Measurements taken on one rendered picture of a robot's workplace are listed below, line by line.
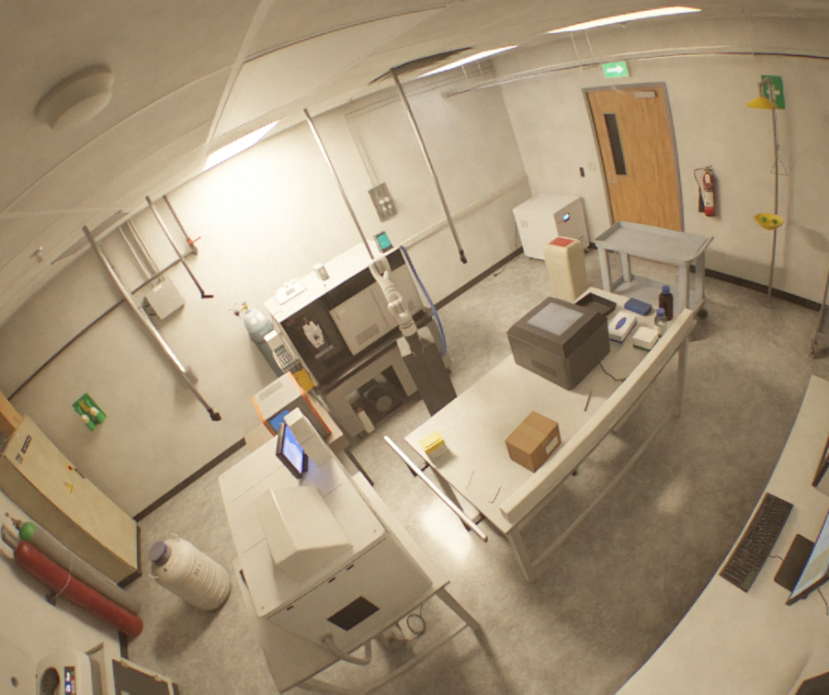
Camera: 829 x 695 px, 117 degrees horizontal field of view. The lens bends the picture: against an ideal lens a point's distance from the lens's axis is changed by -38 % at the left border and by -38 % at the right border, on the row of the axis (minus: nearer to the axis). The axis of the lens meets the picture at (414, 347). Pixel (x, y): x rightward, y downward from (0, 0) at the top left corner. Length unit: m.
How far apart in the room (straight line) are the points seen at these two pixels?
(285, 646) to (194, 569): 1.57
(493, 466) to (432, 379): 0.98
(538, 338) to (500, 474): 0.78
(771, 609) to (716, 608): 0.24
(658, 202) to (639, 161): 0.52
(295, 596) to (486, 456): 1.21
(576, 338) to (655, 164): 2.99
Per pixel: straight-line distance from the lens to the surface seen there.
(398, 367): 3.71
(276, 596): 1.52
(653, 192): 4.96
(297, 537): 1.39
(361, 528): 1.46
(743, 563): 1.84
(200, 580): 3.57
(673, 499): 2.96
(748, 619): 1.80
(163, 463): 5.04
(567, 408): 2.26
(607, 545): 2.79
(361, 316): 3.46
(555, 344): 2.21
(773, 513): 1.96
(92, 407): 4.69
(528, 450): 1.90
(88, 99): 0.61
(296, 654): 2.07
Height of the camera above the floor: 2.55
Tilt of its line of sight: 32 degrees down
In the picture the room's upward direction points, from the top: 24 degrees counter-clockwise
